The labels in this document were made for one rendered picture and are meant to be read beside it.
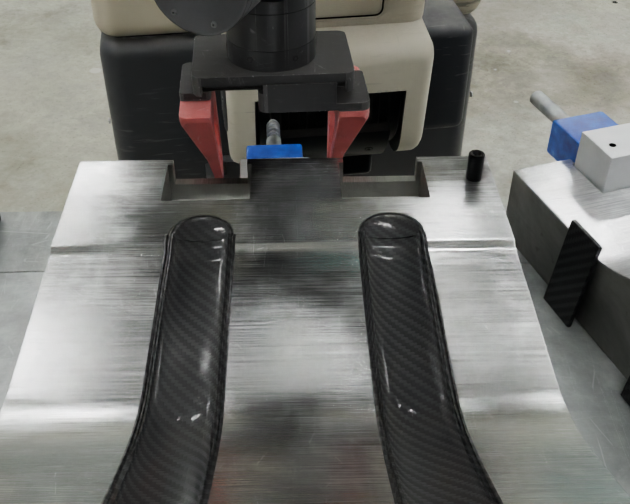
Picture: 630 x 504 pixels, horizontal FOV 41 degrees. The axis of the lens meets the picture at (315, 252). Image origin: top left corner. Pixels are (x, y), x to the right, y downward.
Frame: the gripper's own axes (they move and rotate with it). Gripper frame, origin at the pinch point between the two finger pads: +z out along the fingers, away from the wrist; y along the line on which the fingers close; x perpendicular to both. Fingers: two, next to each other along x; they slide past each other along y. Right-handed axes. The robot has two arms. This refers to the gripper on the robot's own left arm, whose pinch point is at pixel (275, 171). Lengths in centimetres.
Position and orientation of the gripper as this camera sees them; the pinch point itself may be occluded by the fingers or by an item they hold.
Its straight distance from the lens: 60.5
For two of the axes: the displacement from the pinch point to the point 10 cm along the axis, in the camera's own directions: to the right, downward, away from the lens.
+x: -0.8, -6.2, 7.8
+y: 10.0, -0.5, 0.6
